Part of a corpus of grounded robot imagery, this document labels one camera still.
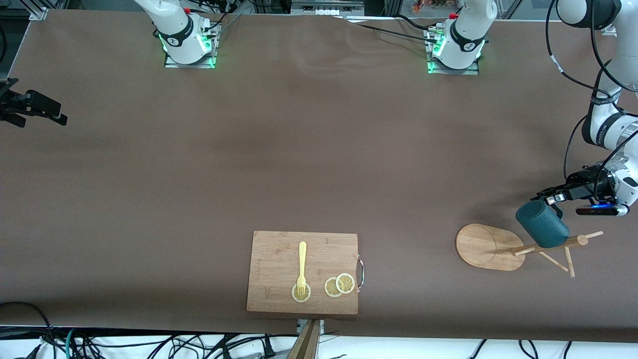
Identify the yellow plastic fork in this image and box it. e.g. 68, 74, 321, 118
297, 241, 308, 298

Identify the brown table cover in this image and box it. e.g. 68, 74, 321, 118
0, 9, 638, 345

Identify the wooden post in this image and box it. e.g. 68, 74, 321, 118
287, 319, 321, 359

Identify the metal bracket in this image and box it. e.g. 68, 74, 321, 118
297, 319, 325, 336

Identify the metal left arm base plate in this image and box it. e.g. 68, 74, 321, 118
425, 25, 480, 75

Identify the long black cable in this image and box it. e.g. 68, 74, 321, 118
344, 15, 442, 45

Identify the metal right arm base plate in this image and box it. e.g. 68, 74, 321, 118
163, 22, 218, 69

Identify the wooden cup rack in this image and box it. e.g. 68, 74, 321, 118
456, 223, 604, 278

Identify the bamboo cutting board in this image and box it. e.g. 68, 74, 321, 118
246, 230, 365, 316

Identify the teal cup yellow inside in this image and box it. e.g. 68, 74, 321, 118
515, 199, 570, 249

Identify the black looped cable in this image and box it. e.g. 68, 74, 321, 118
0, 302, 55, 359

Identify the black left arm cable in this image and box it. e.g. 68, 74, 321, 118
545, 0, 638, 200

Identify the white power strip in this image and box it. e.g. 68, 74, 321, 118
292, 0, 364, 15

